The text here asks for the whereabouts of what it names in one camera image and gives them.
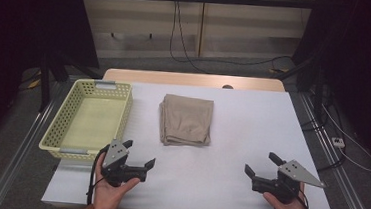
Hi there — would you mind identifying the white power adapter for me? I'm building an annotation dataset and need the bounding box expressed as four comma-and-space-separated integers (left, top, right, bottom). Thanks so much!
330, 136, 346, 149

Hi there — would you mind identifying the black curtain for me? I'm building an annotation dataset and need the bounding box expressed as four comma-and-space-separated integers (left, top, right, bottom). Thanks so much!
0, 0, 106, 166
282, 0, 371, 182

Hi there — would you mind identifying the light wooden table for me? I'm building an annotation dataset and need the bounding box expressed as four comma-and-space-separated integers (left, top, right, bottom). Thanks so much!
102, 65, 288, 95

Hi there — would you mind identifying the black stand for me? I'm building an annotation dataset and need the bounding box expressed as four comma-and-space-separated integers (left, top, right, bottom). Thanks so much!
34, 48, 105, 118

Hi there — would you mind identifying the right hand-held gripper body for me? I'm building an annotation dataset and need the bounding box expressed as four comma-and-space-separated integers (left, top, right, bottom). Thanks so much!
250, 156, 329, 209

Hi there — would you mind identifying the pale yellow plastic basket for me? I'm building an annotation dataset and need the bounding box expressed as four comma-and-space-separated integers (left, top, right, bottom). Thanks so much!
37, 75, 135, 165

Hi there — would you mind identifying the person's left hand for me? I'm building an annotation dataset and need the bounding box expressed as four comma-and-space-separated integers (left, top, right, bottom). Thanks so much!
91, 152, 144, 209

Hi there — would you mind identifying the black floor cable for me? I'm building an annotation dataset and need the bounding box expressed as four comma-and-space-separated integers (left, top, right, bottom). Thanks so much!
297, 90, 354, 175

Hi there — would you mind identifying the white floor cable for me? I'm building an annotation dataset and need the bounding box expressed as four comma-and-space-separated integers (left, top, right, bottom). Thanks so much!
315, 102, 371, 173

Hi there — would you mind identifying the black wall cable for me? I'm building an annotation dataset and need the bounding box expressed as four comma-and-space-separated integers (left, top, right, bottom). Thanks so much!
167, 0, 296, 74
170, 0, 216, 75

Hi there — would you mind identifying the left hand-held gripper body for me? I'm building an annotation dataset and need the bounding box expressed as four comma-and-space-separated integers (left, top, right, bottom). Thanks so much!
100, 137, 152, 190

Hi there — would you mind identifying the beige cloth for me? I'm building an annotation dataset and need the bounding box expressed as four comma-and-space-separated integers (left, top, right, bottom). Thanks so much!
155, 92, 216, 151

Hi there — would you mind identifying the white table board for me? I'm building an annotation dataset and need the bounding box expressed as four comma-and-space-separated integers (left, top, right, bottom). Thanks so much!
40, 73, 346, 209

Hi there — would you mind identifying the right hand-held gripper black cable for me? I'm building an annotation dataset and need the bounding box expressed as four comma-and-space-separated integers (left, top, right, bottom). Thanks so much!
296, 188, 314, 209

